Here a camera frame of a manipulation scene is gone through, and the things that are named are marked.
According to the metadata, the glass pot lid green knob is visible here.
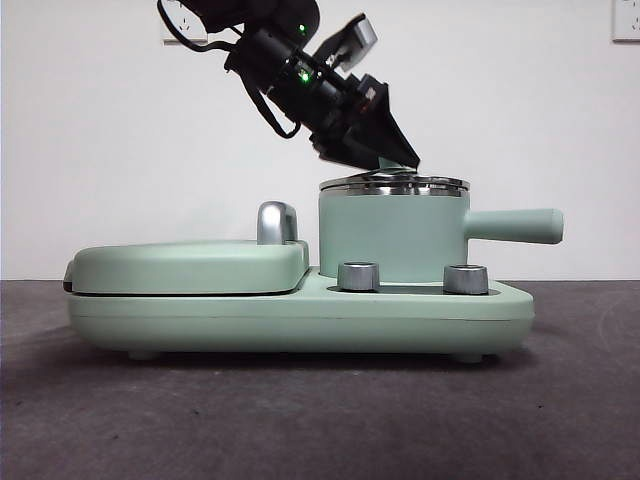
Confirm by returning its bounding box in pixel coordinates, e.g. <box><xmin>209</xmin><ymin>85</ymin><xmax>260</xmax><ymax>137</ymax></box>
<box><xmin>318</xmin><ymin>156</ymin><xmax>470</xmax><ymax>194</ymax></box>

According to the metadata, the mint green grill lid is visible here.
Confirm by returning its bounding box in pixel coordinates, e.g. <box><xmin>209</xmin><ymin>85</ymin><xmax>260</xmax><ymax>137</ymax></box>
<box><xmin>61</xmin><ymin>238</ymin><xmax>311</xmax><ymax>297</ymax></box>

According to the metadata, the silver control knob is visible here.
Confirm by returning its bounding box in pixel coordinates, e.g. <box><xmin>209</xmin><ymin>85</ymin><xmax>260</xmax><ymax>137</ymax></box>
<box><xmin>337</xmin><ymin>260</ymin><xmax>381</xmax><ymax>291</ymax></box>
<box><xmin>442</xmin><ymin>263</ymin><xmax>490</xmax><ymax>295</ymax></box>

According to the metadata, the mint green breakfast maker base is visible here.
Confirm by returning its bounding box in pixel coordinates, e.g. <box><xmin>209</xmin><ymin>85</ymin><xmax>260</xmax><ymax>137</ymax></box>
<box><xmin>64</xmin><ymin>264</ymin><xmax>535</xmax><ymax>362</ymax></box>

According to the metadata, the mint green pot with handle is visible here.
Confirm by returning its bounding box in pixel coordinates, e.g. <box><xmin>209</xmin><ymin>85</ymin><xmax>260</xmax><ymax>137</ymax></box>
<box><xmin>317</xmin><ymin>187</ymin><xmax>565</xmax><ymax>279</ymax></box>

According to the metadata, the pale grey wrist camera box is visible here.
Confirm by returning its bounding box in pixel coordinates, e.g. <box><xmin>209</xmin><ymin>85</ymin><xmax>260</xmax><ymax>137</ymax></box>
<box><xmin>319</xmin><ymin>14</ymin><xmax>380</xmax><ymax>69</ymax></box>

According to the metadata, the chrome grill lid handle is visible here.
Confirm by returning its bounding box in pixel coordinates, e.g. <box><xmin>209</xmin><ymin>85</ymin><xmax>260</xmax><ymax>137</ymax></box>
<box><xmin>256</xmin><ymin>201</ymin><xmax>301</xmax><ymax>247</ymax></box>

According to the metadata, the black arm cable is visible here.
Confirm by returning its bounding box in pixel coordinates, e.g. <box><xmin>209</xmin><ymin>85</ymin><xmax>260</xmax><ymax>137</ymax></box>
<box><xmin>156</xmin><ymin>0</ymin><xmax>304</xmax><ymax>140</ymax></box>

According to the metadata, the white wall socket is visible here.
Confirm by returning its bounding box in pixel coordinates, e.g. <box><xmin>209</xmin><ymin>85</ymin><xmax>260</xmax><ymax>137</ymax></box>
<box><xmin>160</xmin><ymin>0</ymin><xmax>209</xmax><ymax>45</ymax></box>
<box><xmin>612</xmin><ymin>0</ymin><xmax>640</xmax><ymax>44</ymax></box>

